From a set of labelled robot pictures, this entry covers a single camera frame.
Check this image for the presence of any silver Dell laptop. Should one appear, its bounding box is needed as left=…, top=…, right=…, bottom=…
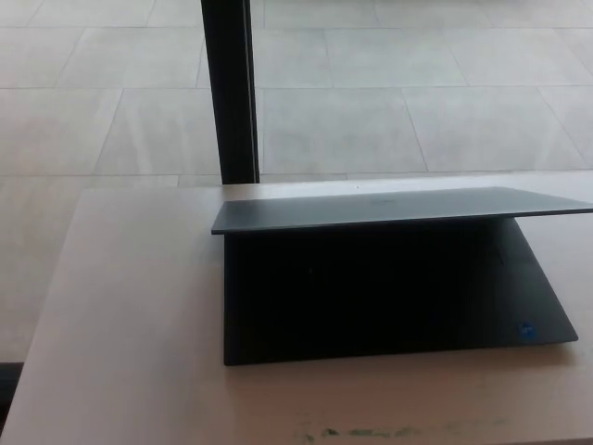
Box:
left=210, top=185, right=593, bottom=367

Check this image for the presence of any black vertical window frame post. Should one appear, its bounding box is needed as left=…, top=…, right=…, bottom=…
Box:
left=200, top=0, right=261, bottom=186

